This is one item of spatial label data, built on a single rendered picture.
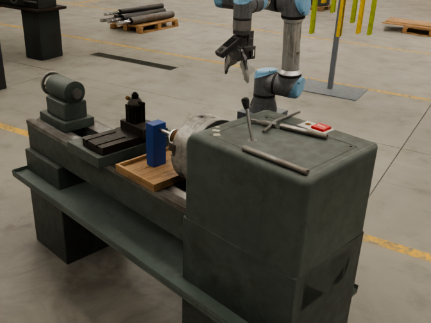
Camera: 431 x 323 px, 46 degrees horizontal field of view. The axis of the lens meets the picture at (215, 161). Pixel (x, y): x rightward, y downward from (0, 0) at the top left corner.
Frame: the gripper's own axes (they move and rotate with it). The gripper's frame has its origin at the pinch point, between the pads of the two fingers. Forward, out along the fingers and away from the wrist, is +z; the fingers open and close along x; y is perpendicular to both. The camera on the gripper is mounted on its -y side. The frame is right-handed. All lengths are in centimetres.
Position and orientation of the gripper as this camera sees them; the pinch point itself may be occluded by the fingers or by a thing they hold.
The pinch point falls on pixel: (235, 79)
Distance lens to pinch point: 217.8
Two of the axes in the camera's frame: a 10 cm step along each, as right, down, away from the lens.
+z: -0.3, 9.0, 4.4
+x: -6.0, -3.7, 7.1
